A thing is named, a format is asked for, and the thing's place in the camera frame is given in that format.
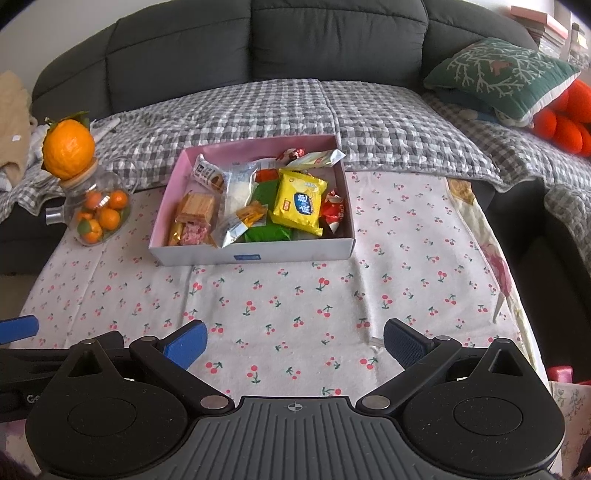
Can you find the gold wafer snack packet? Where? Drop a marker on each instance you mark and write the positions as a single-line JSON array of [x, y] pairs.
[[176, 233]]

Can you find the red candy packet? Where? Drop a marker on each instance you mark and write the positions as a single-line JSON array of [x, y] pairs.
[[333, 212]]

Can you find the clear pink wafer packet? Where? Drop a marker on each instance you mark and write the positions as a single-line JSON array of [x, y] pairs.
[[196, 210]]

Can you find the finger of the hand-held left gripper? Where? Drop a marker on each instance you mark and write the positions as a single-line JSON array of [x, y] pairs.
[[32, 367], [18, 329]]

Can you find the silver cracker snack packet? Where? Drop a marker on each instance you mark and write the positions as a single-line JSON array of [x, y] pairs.
[[235, 227]]

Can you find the large orange with leaves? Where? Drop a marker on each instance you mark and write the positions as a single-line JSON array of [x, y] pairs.
[[69, 147]]

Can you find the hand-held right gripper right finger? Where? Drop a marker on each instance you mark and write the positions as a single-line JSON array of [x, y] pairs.
[[406, 345]]

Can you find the clear rice cracker packet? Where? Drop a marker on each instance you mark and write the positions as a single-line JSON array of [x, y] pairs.
[[242, 187]]

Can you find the green coral print cushion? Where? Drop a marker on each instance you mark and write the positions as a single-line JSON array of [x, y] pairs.
[[498, 71]]

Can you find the dark grey sofa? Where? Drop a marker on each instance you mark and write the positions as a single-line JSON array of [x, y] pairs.
[[231, 41]]

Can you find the cherry print tablecloth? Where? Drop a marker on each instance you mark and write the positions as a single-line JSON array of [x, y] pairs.
[[295, 300]]

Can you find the pale translucent snack packet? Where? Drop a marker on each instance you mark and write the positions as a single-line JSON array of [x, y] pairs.
[[318, 158]]

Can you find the stack of pink books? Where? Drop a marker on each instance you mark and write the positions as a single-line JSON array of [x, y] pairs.
[[542, 23]]

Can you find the orange plush toy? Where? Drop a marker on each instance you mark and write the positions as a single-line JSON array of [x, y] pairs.
[[568, 124]]

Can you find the yellow snack packet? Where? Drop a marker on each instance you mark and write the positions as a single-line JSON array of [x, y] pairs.
[[300, 203]]

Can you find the pile of small tangerines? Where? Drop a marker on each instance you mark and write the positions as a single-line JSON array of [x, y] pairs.
[[104, 214]]

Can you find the small red object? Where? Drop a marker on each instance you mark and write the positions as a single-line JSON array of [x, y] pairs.
[[561, 374]]

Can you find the green snack packet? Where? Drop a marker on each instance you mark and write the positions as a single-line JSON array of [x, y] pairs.
[[268, 230]]

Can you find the long white cookie packet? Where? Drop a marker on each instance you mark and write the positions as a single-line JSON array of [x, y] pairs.
[[210, 174]]

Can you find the glass teapot with wooden lid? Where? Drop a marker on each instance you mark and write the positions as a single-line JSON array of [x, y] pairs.
[[78, 203]]

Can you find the printed table cover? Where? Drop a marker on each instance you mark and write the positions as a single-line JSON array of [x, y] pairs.
[[489, 249]]

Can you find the blue cushion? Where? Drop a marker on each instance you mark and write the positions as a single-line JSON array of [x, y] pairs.
[[461, 106]]

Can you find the beige knitted cloth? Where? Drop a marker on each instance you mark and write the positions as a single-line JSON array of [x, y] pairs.
[[14, 120]]

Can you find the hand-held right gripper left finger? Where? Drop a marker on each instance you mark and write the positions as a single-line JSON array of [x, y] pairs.
[[184, 346]]

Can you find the grey checked blanket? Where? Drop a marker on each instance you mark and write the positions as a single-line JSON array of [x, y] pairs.
[[286, 110]]

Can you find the floral paper bag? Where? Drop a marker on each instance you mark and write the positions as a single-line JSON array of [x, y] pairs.
[[570, 415]]

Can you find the pink cardboard box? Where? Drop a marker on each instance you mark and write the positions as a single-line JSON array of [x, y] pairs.
[[277, 254]]

